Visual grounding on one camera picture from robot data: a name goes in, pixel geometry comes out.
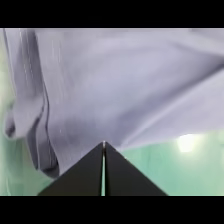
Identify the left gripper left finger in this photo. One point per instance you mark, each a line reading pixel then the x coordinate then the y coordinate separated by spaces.
pixel 83 176

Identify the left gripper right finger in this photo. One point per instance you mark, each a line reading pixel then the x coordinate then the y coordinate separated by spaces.
pixel 126 176

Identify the purple T-shirt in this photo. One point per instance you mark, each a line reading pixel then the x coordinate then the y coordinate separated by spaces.
pixel 120 86

